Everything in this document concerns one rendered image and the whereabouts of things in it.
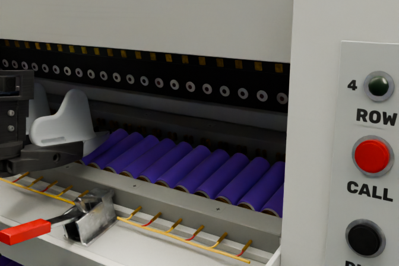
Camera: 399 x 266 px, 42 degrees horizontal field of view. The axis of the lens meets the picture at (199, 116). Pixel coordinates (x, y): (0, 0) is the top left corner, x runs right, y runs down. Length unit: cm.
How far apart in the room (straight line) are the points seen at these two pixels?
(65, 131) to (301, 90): 24
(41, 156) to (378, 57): 27
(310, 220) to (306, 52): 9
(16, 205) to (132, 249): 14
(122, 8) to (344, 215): 19
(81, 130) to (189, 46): 18
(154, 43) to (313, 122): 12
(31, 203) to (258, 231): 23
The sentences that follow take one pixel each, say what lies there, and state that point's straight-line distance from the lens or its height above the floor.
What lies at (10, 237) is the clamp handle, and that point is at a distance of 38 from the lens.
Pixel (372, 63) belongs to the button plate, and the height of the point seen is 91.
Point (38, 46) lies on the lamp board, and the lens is 67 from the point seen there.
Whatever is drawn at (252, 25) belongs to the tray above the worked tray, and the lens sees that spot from 29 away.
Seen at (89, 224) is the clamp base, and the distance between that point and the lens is 42.
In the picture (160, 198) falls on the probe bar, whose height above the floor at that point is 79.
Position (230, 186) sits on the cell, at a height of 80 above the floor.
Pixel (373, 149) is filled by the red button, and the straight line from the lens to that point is 26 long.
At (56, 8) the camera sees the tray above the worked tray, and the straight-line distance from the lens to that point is 39.
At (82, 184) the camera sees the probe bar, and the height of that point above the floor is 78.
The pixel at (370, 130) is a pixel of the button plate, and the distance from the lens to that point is 26.
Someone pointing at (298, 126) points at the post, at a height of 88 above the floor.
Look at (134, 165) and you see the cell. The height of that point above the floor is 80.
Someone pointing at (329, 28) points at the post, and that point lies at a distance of 27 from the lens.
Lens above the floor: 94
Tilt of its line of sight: 12 degrees down
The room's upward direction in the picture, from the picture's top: 1 degrees clockwise
